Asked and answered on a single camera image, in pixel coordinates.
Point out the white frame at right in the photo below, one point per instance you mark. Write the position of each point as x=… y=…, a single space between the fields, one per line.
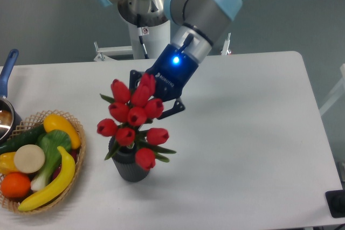
x=334 y=94

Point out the green plastic bok choy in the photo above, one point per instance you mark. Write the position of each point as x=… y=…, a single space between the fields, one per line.
x=49 y=142

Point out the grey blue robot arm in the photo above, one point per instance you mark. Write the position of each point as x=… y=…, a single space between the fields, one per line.
x=178 y=35

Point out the blue handled saucepan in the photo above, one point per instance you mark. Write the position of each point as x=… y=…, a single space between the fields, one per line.
x=9 y=117

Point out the dark grey ribbed vase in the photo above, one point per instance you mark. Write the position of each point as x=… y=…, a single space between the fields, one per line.
x=126 y=165

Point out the red tulip bouquet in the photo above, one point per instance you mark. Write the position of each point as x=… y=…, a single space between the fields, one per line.
x=131 y=109

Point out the green plastic cucumber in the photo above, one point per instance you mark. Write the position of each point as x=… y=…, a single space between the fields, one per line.
x=27 y=137

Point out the yellow plastic banana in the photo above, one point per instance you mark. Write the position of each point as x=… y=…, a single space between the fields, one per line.
x=54 y=188

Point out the beige round disc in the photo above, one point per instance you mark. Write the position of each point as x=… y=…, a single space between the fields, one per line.
x=29 y=158

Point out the yellow plastic bell pepper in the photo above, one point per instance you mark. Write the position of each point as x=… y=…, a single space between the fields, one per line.
x=7 y=164

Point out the black device at edge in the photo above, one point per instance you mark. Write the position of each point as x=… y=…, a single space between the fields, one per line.
x=335 y=201

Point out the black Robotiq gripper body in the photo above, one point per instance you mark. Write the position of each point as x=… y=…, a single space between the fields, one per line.
x=172 y=70

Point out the red plastic fruit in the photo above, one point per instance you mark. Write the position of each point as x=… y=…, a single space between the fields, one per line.
x=74 y=154

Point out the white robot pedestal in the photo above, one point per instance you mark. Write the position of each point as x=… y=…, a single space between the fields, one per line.
x=153 y=24

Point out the woven wicker basket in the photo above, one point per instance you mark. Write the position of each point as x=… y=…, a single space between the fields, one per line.
x=31 y=122

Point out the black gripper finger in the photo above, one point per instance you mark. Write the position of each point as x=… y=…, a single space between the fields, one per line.
x=134 y=79
x=178 y=107

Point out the orange plastic orange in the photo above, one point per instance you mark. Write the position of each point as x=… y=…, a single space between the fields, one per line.
x=15 y=185

